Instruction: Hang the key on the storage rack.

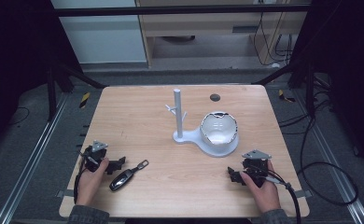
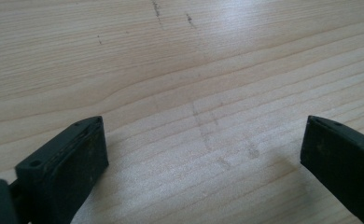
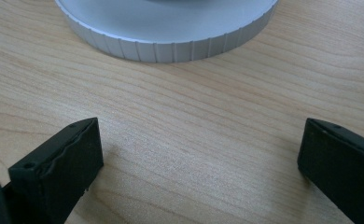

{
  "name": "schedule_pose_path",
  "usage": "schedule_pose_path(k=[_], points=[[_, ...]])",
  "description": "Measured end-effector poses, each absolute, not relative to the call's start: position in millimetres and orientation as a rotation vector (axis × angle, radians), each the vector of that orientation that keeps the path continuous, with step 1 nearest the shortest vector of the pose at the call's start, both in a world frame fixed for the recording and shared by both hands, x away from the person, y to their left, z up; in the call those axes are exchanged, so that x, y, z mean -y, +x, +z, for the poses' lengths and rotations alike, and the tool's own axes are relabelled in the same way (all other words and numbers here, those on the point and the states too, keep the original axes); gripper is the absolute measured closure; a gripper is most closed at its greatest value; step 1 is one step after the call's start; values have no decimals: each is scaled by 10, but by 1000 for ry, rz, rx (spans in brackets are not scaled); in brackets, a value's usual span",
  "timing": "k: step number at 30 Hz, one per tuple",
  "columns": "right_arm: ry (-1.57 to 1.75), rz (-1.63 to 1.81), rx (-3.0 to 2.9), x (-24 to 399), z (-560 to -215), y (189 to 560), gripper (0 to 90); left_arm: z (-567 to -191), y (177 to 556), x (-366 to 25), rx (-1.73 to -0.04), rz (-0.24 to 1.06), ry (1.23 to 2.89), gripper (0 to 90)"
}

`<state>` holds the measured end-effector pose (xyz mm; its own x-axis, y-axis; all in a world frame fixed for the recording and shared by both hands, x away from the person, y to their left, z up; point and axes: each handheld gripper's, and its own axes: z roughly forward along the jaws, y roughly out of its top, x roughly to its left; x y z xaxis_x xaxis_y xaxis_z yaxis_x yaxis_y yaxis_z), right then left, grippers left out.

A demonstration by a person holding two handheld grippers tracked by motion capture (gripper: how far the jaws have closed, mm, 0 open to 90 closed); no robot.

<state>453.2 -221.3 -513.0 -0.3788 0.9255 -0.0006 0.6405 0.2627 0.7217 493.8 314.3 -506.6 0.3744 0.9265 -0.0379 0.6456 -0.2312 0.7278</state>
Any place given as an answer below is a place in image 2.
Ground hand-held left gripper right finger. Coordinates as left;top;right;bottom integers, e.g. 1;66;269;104
300;115;364;224

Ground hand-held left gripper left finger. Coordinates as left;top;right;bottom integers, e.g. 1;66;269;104
14;115;110;224

